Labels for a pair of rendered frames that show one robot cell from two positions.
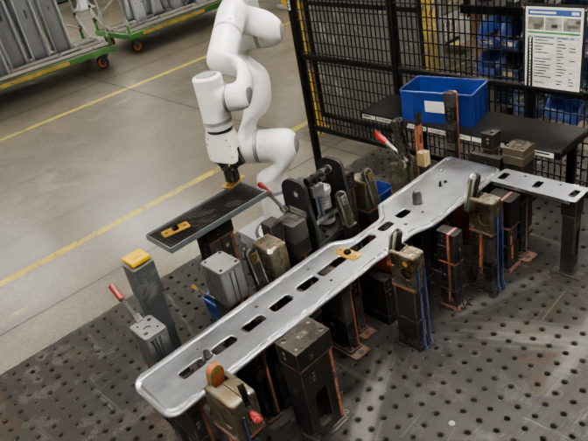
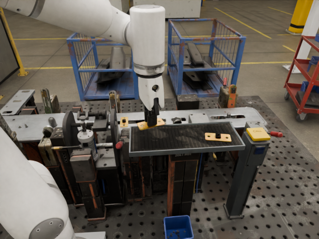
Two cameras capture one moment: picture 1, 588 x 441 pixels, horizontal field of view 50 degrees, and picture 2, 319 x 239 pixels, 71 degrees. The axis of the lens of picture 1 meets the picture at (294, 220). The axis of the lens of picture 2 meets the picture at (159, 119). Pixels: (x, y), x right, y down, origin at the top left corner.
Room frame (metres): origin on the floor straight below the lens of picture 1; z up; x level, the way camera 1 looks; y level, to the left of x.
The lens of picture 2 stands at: (2.20, 0.49, 1.63)
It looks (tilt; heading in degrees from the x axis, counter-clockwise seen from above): 34 degrees down; 212
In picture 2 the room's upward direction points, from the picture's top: straight up
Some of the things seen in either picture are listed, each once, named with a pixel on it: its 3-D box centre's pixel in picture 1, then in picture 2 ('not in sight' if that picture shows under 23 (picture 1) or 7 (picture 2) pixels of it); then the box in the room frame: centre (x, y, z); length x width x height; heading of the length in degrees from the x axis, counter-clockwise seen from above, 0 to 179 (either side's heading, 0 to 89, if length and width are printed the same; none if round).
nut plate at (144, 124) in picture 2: (233, 180); (150, 122); (1.72, 0.16, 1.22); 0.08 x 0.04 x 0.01; 145
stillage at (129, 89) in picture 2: not in sight; (112, 60); (-0.17, -1.85, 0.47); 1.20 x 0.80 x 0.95; 35
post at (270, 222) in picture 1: (283, 272); (145, 167); (1.64, 0.07, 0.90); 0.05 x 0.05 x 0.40; 37
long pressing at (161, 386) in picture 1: (345, 259); (128, 121); (1.51, -0.13, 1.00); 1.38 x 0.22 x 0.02; 127
